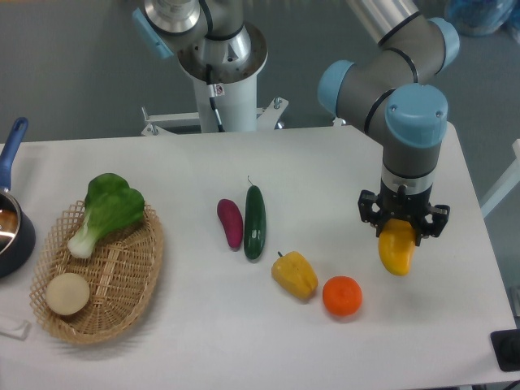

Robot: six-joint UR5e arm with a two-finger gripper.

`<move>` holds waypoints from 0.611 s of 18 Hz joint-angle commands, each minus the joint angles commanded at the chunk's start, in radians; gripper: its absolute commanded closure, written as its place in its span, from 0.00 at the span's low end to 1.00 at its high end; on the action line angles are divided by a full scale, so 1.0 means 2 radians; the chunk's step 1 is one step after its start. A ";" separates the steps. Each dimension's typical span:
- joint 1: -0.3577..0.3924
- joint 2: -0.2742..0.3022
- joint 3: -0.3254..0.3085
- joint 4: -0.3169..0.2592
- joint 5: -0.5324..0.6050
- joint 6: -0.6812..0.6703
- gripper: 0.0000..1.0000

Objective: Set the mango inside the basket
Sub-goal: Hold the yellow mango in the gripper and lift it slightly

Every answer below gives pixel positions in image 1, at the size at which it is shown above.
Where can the yellow orange mango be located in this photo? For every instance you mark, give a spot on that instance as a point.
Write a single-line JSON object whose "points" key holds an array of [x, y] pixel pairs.
{"points": [[396, 246]]}

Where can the purple sweet potato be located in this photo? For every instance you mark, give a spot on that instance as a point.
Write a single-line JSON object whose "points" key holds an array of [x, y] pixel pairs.
{"points": [[231, 219]]}

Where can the dark green cucumber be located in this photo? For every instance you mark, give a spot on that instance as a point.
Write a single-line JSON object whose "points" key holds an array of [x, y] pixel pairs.
{"points": [[255, 229]]}

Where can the black device at edge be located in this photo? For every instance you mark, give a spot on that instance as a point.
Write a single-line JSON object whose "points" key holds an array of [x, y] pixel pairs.
{"points": [[505, 344]]}

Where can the clear plastic block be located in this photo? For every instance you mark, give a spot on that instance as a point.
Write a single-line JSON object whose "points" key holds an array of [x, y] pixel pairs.
{"points": [[14, 328]]}

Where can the white metal frame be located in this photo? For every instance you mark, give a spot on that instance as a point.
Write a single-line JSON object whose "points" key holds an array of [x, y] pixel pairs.
{"points": [[503, 186]]}

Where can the orange tangerine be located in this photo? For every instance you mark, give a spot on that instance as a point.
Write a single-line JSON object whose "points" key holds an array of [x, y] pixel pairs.
{"points": [[342, 296]]}

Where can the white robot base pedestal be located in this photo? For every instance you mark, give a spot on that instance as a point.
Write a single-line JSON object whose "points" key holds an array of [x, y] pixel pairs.
{"points": [[224, 74]]}

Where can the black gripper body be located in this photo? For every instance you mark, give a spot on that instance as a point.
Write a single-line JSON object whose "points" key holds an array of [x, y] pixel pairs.
{"points": [[404, 199]]}

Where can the green bok choy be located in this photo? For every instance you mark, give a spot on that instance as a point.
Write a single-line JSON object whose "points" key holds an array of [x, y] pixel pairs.
{"points": [[109, 205]]}

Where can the blue handled saucepan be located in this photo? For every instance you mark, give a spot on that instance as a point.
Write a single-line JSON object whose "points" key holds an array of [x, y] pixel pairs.
{"points": [[18, 235]]}

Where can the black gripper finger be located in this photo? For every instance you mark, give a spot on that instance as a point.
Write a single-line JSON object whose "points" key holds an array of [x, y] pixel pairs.
{"points": [[371, 210], [430, 222]]}

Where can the yellow bell pepper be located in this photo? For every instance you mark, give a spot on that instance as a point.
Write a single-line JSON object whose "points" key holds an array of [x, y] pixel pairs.
{"points": [[295, 275]]}

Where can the woven wicker basket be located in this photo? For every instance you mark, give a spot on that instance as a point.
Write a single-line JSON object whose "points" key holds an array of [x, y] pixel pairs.
{"points": [[122, 274]]}

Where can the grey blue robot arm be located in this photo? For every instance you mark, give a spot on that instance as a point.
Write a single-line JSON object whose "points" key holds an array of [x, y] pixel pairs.
{"points": [[389, 99]]}

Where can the blue plastic bag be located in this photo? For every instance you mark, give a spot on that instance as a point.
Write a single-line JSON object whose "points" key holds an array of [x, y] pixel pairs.
{"points": [[478, 18]]}

